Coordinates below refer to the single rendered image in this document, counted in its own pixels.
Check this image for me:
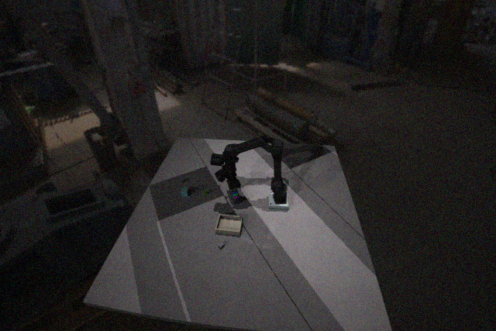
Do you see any shallow beige tray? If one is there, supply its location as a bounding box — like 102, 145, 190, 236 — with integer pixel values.
215, 214, 243, 236

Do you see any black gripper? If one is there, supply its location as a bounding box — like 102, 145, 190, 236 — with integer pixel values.
225, 167, 240, 190

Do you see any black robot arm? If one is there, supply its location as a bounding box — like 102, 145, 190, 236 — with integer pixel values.
210, 136, 287, 204

